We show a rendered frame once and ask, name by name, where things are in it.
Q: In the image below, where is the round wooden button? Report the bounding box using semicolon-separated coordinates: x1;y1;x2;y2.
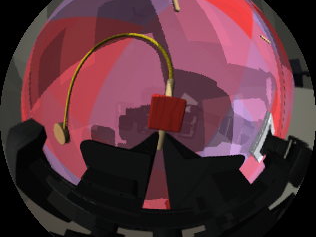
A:
54;122;69;145

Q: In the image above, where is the thin wooden stick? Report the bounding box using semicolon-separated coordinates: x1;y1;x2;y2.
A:
173;0;181;12

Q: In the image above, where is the yellow string with wooden stick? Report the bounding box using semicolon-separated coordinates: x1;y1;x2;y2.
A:
64;33;175;151

